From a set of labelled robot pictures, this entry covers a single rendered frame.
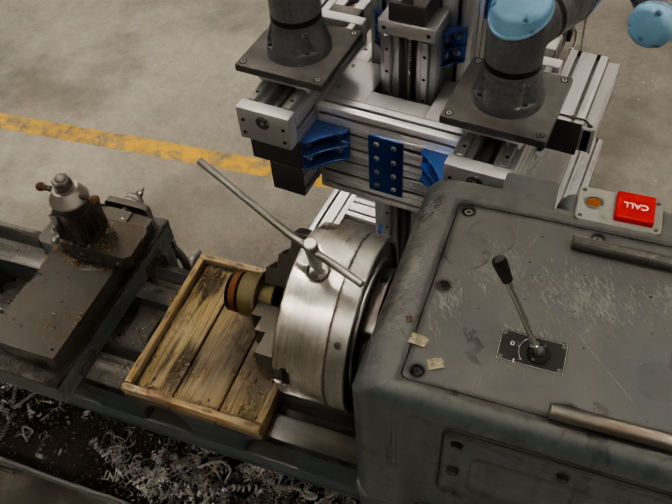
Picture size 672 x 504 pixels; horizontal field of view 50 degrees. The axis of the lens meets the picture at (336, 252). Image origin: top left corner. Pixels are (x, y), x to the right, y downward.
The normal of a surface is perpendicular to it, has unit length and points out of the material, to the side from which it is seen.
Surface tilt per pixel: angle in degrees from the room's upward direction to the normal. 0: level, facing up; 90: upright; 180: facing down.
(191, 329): 0
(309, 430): 0
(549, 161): 0
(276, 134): 90
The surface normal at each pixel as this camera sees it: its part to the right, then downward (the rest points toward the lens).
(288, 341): -0.31, 0.26
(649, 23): -0.73, 0.55
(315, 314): -0.24, -0.09
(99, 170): -0.07, -0.64
